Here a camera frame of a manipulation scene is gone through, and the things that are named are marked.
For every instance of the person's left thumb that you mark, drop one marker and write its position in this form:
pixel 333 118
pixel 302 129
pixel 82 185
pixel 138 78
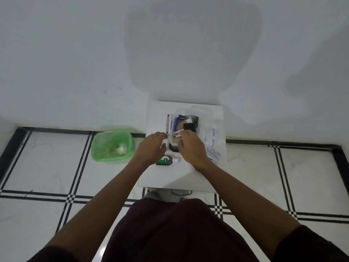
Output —
pixel 164 148

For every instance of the crumpled paper scrap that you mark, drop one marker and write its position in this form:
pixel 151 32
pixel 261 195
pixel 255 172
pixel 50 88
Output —
pixel 120 149

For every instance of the blue and white tube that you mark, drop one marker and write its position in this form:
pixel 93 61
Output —
pixel 177 123

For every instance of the black small box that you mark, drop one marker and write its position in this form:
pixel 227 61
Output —
pixel 189 126

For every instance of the clear bag with blue print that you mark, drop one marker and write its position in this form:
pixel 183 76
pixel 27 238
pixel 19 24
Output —
pixel 214 141

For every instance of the person's left hand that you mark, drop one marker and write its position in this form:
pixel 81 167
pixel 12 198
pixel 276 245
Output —
pixel 149 150

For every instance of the dark maroon clothing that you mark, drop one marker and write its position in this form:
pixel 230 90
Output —
pixel 177 231

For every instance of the small white table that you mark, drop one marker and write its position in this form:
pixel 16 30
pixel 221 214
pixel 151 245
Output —
pixel 169 177

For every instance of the person's right hand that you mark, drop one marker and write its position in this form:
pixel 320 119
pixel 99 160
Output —
pixel 194 150

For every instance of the small white red packet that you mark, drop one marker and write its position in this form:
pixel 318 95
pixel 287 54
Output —
pixel 178 133

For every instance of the white packet with purple stripe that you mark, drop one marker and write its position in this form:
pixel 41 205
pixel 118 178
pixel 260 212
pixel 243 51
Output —
pixel 168 124

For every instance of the person's right forearm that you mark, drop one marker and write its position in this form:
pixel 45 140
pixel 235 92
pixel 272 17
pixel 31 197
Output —
pixel 245 207

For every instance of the green plastic bin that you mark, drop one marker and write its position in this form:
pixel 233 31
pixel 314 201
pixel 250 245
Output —
pixel 111 147

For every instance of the green and brown packet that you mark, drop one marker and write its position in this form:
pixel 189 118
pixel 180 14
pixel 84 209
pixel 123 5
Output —
pixel 164 160

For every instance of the person's left forearm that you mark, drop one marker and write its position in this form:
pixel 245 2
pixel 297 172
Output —
pixel 101 204

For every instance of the clear plastic container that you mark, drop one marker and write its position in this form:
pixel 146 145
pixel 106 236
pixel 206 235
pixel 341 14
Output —
pixel 201 117

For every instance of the person's right thumb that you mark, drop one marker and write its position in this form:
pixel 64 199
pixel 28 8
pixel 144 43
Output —
pixel 180 145

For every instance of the grey table frame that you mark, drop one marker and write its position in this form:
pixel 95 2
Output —
pixel 169 195

